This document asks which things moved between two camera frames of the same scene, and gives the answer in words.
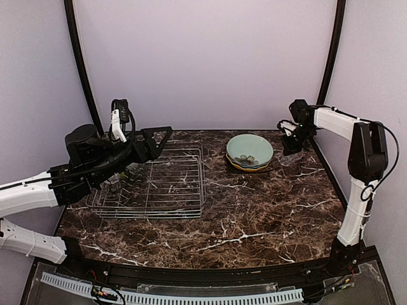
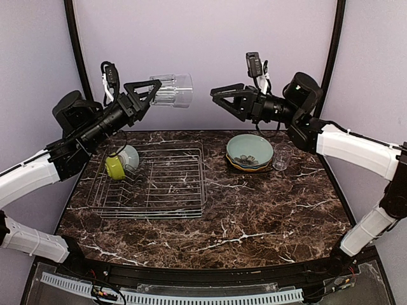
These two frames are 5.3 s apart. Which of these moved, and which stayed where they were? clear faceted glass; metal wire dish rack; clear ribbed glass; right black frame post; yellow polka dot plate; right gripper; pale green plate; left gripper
Moved: clear ribbed glass; clear faceted glass; right gripper; left gripper
Stayed: pale green plate; metal wire dish rack; yellow polka dot plate; right black frame post
